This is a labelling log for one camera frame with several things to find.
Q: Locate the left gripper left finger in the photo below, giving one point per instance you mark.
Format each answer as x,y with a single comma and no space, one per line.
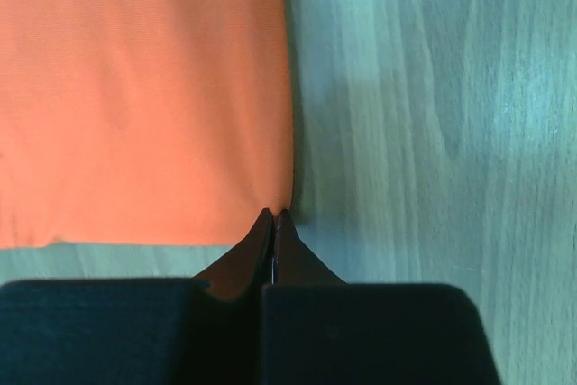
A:
199,330

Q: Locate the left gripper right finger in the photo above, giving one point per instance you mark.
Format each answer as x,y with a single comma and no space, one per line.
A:
318,329

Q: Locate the orange t shirt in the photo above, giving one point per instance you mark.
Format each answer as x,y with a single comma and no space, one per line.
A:
143,121

